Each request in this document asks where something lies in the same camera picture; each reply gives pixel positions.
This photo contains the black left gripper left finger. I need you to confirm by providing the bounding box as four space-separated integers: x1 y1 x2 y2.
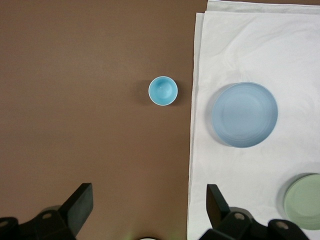
59 182 94 237

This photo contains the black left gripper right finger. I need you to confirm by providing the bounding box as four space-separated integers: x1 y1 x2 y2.
206 184 230 230

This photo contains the blue ceramic cup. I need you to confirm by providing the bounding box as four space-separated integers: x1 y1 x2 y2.
148 76 179 107

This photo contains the green plate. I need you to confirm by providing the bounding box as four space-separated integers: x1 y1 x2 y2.
283 172 320 231

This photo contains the blue plate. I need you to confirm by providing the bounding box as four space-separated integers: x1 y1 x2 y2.
211 81 279 149

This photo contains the white table cloth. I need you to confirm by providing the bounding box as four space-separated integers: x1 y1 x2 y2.
186 0 320 240

